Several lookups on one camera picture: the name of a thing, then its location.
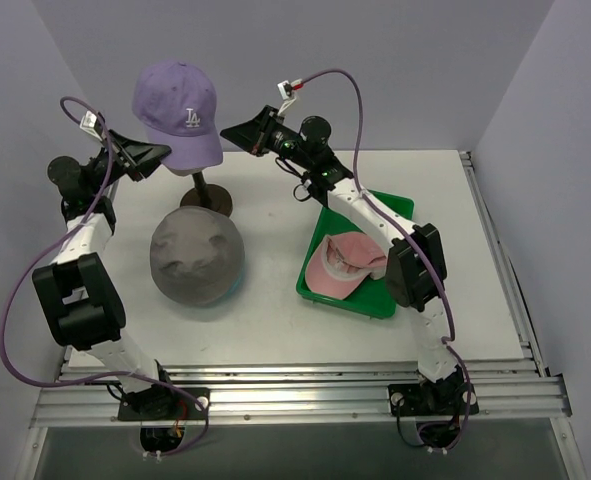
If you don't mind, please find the brown mannequin stand base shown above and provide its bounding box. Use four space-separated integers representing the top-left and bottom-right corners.
180 172 233 217

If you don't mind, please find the green plastic tray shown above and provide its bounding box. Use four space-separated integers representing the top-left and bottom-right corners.
295 208 397 319

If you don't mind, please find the beige mannequin head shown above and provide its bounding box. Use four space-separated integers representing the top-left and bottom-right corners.
166 166 204 177

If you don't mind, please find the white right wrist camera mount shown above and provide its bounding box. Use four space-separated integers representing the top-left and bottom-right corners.
277 79 304 117

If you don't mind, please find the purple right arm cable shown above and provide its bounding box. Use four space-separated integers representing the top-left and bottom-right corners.
294 68 479 451

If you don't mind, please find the teal bucket hat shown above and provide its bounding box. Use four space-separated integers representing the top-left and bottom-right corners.
221 266 246 301

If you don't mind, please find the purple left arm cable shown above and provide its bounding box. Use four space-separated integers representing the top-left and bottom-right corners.
0 96 211 459

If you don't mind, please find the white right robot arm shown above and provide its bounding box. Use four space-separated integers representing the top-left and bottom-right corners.
220 106 462 413

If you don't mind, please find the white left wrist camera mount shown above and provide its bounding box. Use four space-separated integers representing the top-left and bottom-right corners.
79 110 106 144

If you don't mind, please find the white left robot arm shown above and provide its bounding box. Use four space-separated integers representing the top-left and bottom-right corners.
32 133 177 419

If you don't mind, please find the purple baseball cap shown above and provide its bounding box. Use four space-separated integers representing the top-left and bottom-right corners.
132 61 223 169

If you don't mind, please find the pink baseball cap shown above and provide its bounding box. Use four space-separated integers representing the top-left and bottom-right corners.
304 231 387 300

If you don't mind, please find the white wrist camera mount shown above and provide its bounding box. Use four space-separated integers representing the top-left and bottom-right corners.
277 79 304 117
79 110 106 144

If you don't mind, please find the grey bucket hat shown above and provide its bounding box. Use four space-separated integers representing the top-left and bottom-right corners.
149 206 245 307

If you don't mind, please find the aluminium frame rail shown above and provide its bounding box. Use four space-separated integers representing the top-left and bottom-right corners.
28 152 574 431

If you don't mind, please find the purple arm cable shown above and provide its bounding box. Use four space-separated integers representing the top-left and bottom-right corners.
0 96 211 459
294 68 479 451

